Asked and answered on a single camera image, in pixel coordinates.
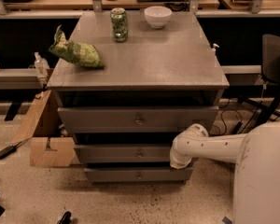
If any grey drawer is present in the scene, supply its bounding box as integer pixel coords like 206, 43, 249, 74
85, 167, 193, 183
58, 106, 218, 133
74, 144, 171, 163

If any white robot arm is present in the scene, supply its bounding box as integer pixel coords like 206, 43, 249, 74
170, 122, 280, 224

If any grey drawer cabinet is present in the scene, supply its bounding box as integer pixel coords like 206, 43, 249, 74
47, 10, 231, 184

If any grey top drawer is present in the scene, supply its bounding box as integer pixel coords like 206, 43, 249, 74
58, 106, 218, 133

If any grey bottom drawer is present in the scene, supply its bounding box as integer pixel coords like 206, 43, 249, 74
85, 167, 193, 183

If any green chip bag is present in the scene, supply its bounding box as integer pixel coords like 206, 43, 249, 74
49, 25, 105, 69

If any green soda can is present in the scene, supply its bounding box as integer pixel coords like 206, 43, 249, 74
110, 7, 129, 42

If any white bowl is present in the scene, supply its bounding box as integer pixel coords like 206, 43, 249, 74
144, 6, 172, 29

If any white pump bottle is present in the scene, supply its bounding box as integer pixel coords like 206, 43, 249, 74
212, 43, 220, 55

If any cardboard box left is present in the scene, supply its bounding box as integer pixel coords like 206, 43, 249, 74
12, 91, 79, 167

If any clear plastic bottle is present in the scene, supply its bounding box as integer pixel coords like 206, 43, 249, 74
35, 52, 49, 76

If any black object bottom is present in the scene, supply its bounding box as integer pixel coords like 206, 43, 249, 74
57, 211, 71, 224

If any black power adapter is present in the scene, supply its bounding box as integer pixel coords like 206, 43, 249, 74
0, 146, 17, 160

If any black chair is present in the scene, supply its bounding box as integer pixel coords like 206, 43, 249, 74
238, 34, 280, 126

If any black floor cable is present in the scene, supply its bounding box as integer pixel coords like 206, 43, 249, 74
208, 98, 280, 137

